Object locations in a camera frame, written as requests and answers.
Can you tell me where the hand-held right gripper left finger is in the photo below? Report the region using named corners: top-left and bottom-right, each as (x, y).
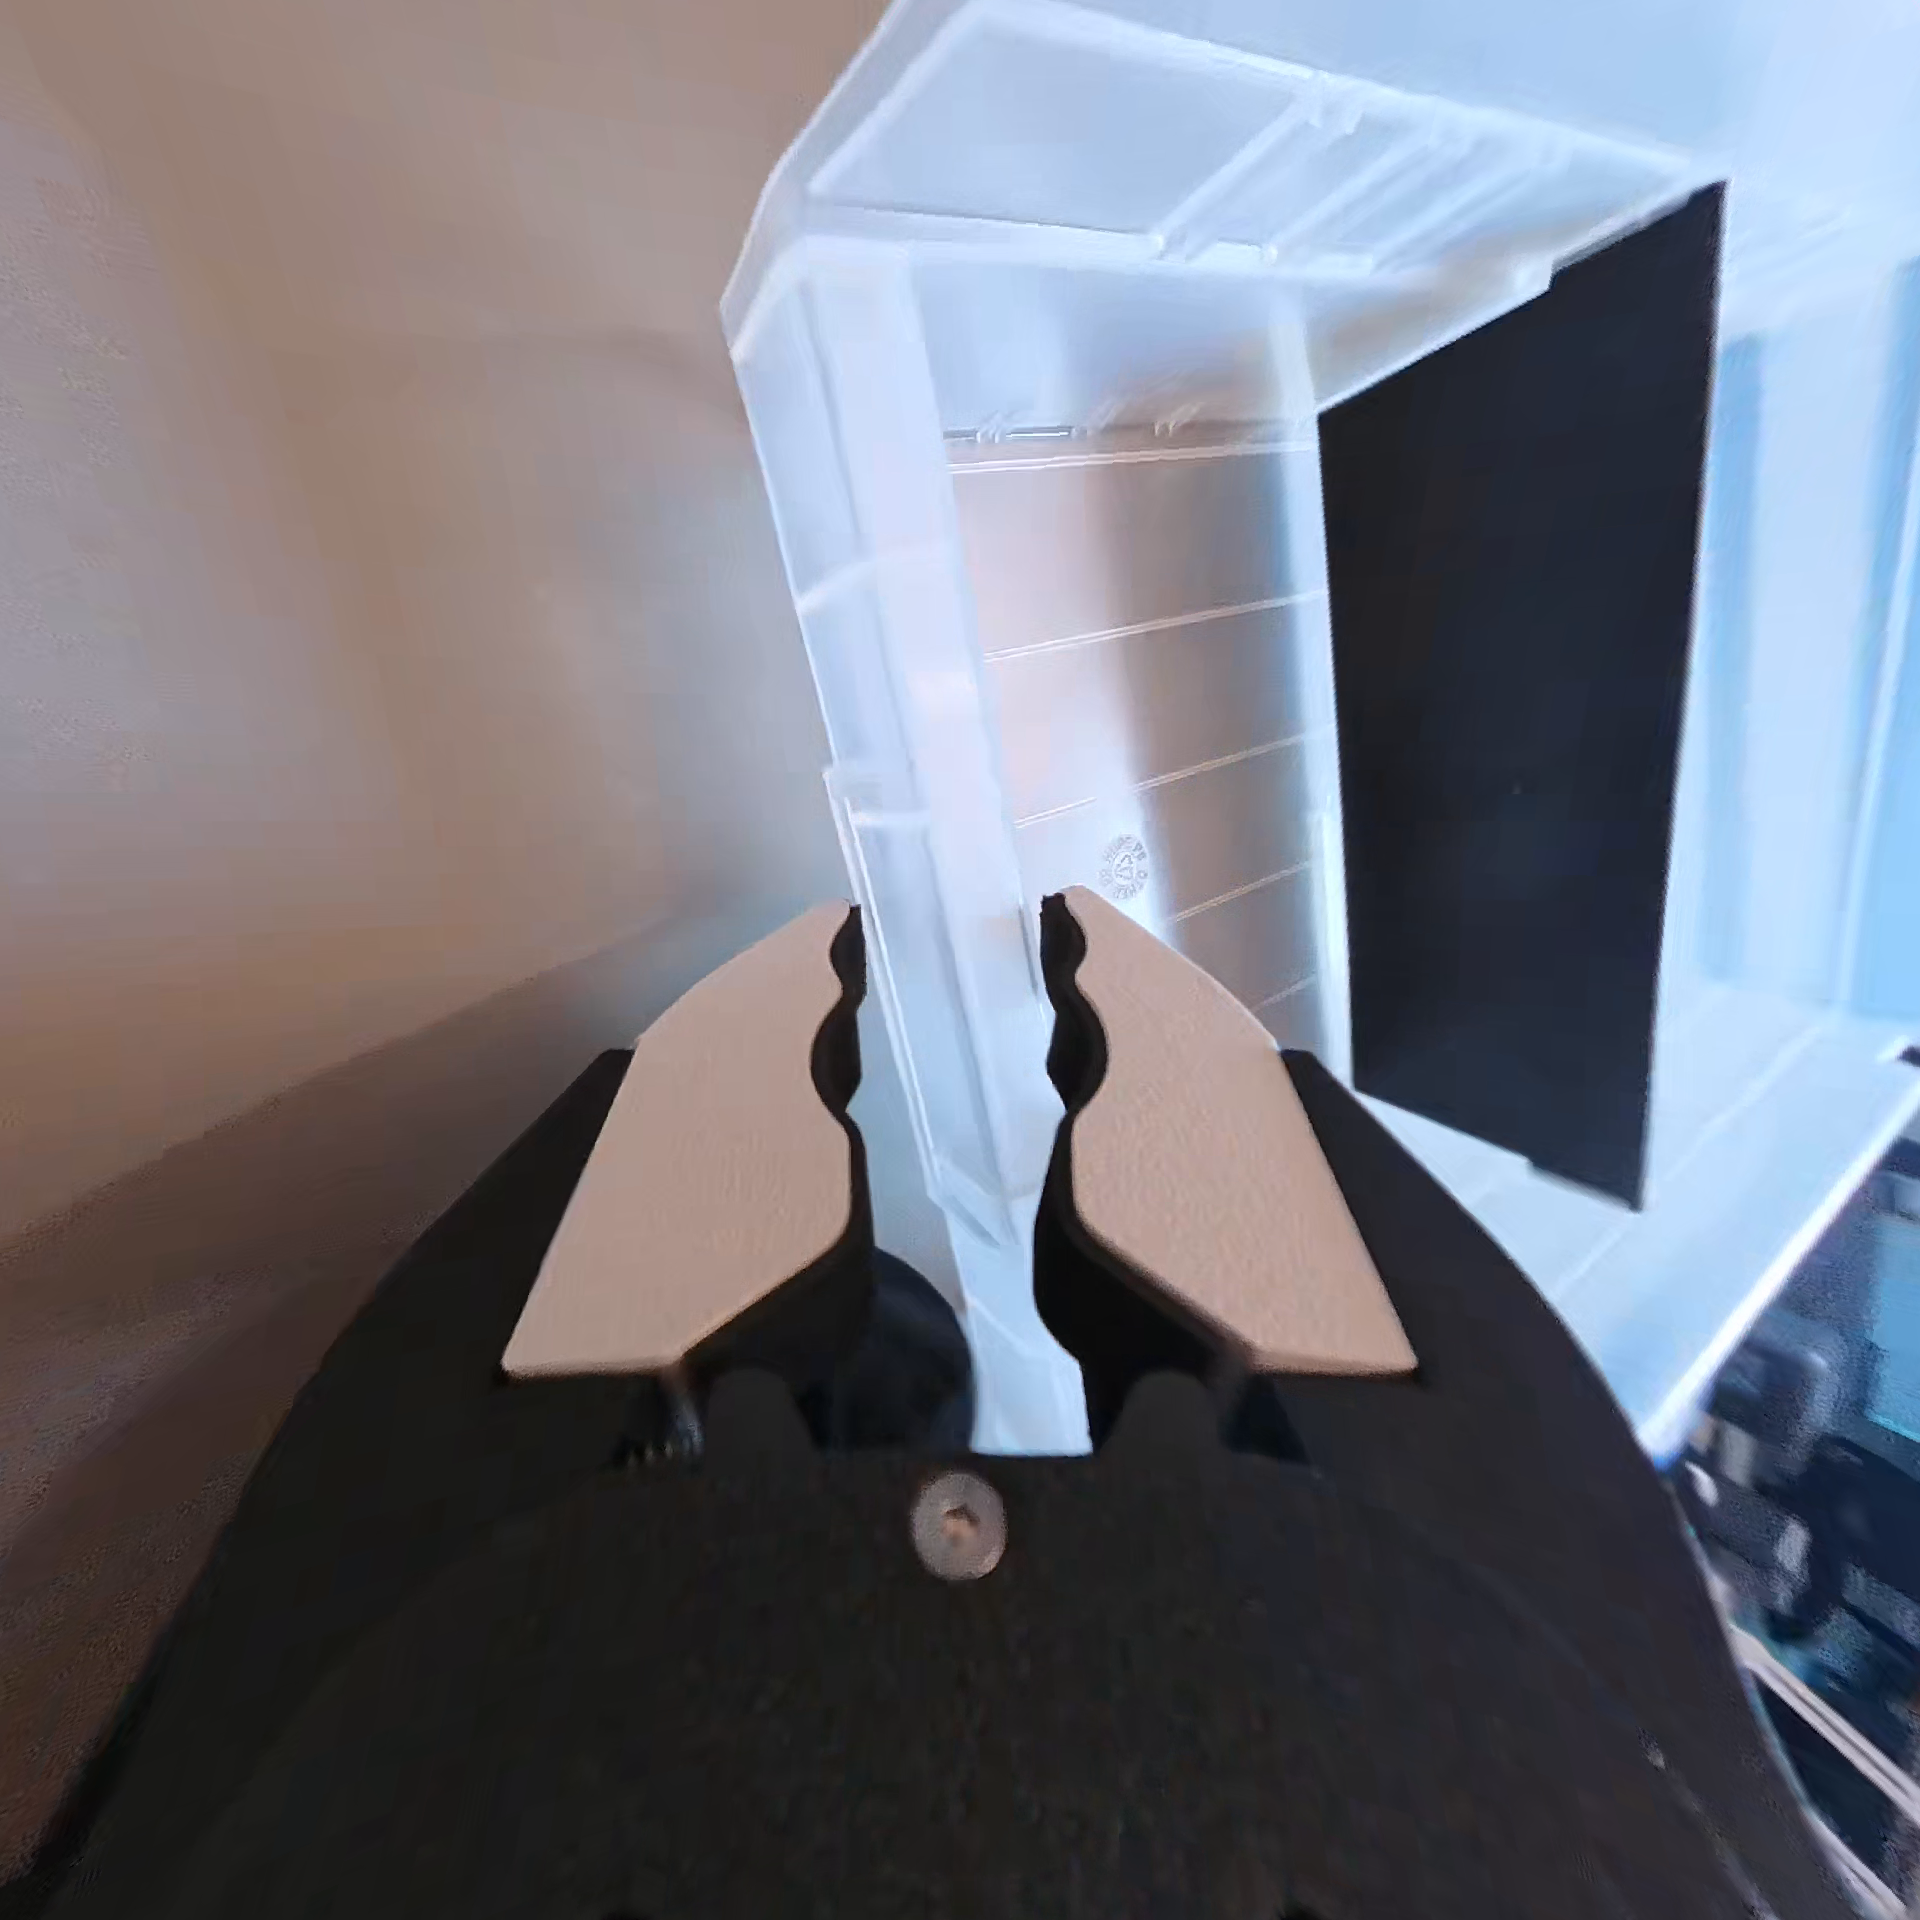
top-left (498, 899), bottom-right (880, 1457)

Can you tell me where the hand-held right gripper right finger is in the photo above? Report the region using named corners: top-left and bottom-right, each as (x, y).
top-left (1032, 888), bottom-right (1422, 1453)

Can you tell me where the clear plastic bin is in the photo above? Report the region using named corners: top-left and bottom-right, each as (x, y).
top-left (721, 0), bottom-right (1920, 1458)

